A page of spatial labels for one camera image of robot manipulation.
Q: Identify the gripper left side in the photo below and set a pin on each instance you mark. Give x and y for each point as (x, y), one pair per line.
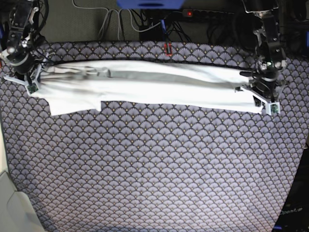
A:
(266, 84)

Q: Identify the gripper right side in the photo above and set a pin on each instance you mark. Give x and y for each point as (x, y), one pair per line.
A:
(23, 61)

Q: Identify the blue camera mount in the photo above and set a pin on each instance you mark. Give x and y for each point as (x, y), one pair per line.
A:
(150, 4)

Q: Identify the black power strip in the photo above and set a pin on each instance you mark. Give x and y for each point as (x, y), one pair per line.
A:
(205, 14)

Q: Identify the white printed T-shirt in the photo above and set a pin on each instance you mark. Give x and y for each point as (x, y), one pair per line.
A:
(77, 86)

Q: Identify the red table clamp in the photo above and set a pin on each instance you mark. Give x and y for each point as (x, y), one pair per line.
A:
(168, 49)

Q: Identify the fan-patterned grey tablecloth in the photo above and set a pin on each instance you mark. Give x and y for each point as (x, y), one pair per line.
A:
(138, 167)

